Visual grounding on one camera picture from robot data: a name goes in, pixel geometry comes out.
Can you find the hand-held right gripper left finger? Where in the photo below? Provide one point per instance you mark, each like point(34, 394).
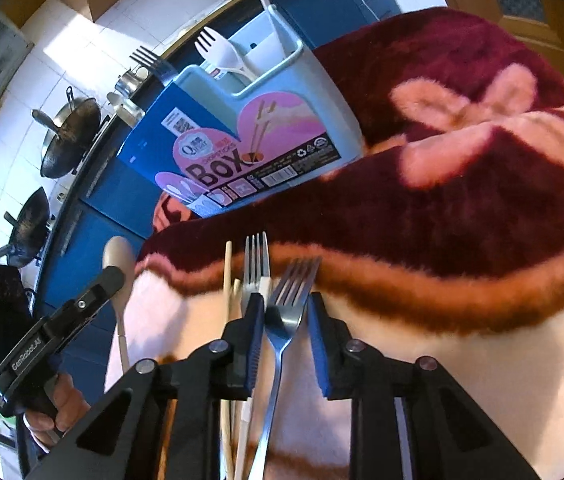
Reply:
point(254, 345)

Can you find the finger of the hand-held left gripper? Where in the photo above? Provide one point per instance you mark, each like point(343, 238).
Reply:
point(106, 280)

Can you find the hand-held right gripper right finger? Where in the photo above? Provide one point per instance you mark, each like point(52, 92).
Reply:
point(319, 355)

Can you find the beige spoon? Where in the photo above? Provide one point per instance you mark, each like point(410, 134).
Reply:
point(117, 255)

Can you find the metal fork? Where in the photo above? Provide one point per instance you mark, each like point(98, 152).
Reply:
point(257, 270)
point(287, 320)
point(154, 62)

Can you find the wooden chopstick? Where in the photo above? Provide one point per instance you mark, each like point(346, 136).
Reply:
point(236, 300)
point(228, 285)

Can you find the light blue utensil holder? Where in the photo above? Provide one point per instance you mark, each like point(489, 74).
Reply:
point(262, 125)

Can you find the white plastic fork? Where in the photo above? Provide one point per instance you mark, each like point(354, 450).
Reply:
point(211, 47)

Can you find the person's left hand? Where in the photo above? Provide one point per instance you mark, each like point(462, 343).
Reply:
point(71, 402)

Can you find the blue kitchen base cabinet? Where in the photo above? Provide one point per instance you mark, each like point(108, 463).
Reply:
point(106, 190)

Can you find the dark wok at left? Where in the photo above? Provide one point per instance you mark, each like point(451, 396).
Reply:
point(29, 225)

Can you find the steel kettle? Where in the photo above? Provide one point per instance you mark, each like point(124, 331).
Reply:
point(129, 82)

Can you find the red pink floral blanket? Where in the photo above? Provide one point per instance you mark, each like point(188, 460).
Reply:
point(462, 210)

